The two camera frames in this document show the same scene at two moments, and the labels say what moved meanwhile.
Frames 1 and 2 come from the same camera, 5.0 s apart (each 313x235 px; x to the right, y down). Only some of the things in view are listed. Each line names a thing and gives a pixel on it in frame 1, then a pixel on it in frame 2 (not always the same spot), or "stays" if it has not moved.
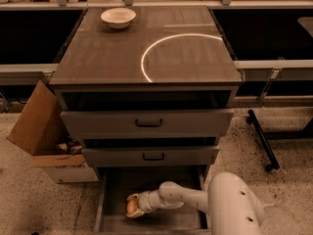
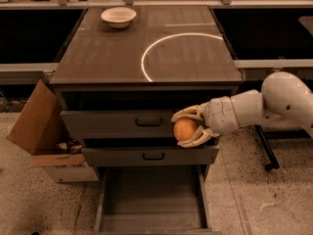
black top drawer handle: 148,124 stays
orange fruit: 132,207 → 184,128
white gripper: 144,203 → 220,116
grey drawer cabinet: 149,89 stays
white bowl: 118,18 stays
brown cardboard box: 41,130 stays
